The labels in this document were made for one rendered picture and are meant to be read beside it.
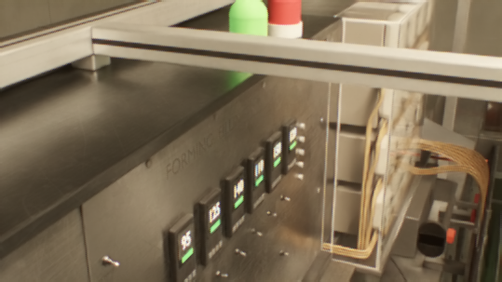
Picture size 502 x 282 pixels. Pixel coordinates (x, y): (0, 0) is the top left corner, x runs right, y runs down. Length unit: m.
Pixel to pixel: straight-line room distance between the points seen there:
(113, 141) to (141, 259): 0.14
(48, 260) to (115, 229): 0.09
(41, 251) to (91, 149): 0.12
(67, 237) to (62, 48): 0.32
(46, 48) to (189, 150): 0.22
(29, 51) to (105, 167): 0.26
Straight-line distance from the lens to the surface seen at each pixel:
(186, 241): 0.77
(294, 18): 1.07
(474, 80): 0.70
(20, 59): 0.78
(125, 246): 0.67
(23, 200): 0.53
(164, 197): 0.72
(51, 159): 0.60
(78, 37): 0.86
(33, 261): 0.56
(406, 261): 2.12
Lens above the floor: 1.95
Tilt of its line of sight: 22 degrees down
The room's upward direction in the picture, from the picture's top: straight up
